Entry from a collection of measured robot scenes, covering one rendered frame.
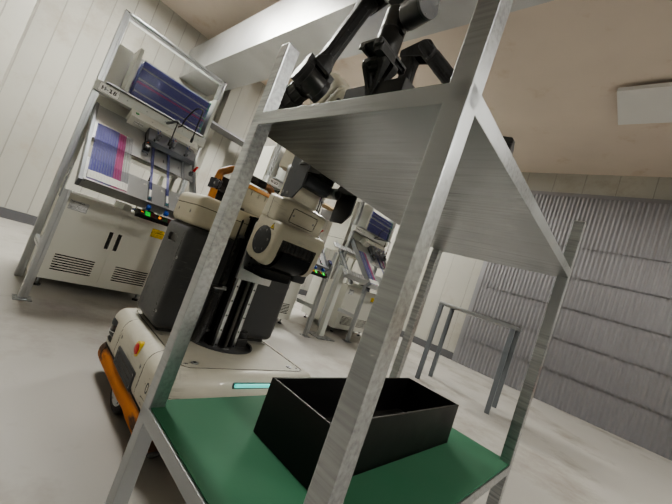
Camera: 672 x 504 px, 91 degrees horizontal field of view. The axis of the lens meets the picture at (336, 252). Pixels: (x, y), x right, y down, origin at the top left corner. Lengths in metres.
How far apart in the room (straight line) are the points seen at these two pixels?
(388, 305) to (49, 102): 5.39
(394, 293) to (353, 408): 0.13
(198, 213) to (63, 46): 4.55
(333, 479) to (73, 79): 5.51
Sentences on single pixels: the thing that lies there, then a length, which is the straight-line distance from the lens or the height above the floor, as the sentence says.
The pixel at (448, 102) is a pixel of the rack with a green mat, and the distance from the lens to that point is 0.43.
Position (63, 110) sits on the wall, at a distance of 5.58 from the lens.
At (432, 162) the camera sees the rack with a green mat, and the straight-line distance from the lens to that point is 0.39.
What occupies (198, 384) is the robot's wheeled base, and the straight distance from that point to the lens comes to 1.14.
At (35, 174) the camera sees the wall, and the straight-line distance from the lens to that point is 5.53.
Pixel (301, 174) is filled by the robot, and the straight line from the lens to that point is 1.12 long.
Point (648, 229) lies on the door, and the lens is 6.05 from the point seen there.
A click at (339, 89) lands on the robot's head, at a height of 1.29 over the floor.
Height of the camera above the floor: 0.70
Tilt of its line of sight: 4 degrees up
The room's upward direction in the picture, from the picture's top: 20 degrees clockwise
